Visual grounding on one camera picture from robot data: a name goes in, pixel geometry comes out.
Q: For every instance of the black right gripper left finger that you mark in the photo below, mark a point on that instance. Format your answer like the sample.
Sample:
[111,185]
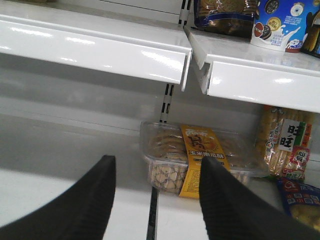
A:
[82,212]

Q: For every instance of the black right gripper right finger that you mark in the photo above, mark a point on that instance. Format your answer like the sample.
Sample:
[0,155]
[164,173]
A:
[232,212]

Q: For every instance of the blue snack bag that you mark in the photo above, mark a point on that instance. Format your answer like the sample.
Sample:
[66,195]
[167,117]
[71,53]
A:
[300,201]

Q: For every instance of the yellow cracker package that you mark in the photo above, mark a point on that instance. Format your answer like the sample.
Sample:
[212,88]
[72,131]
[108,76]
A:
[174,154]

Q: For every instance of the rice cracker bag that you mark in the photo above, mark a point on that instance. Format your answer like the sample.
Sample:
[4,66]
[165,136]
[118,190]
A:
[283,140]

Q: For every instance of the white oreo tub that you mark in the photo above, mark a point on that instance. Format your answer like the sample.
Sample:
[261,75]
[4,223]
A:
[281,25]

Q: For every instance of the dark biscuit bag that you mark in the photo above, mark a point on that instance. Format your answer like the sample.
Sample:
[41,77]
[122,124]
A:
[228,17]

